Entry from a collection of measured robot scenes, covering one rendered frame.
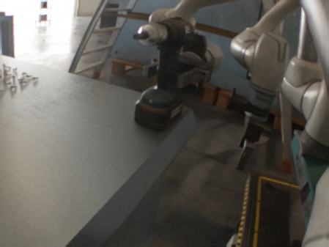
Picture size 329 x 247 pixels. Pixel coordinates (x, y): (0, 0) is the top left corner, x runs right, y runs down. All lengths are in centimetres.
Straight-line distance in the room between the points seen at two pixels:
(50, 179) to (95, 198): 9
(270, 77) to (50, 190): 55
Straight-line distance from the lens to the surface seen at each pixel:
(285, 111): 163
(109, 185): 37
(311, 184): 69
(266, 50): 62
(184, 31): 48
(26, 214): 34
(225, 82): 242
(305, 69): 90
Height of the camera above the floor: 91
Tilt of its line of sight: 29 degrees down
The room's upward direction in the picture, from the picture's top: 10 degrees clockwise
